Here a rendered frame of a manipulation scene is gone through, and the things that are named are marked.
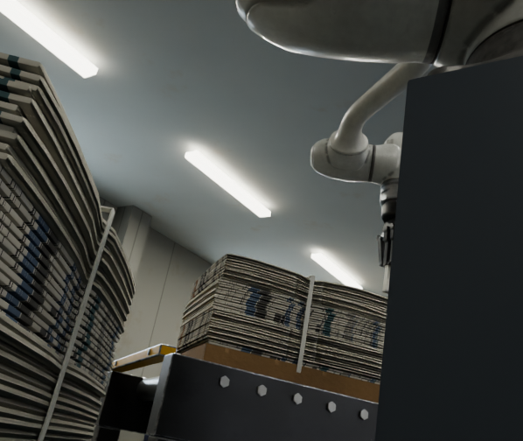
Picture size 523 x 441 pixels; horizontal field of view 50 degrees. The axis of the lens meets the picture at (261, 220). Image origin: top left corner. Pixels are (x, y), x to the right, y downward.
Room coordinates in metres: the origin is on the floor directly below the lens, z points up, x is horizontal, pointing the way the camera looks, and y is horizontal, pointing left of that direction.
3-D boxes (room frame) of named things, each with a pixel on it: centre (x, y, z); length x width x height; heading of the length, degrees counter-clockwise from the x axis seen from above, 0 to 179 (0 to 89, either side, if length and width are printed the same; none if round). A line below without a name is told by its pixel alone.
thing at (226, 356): (1.20, 0.02, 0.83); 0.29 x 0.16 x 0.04; 16
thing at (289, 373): (1.23, -0.08, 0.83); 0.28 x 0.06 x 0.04; 16
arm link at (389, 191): (1.32, -0.34, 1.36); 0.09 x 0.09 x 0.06
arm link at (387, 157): (1.32, -0.33, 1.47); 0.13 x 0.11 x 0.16; 81
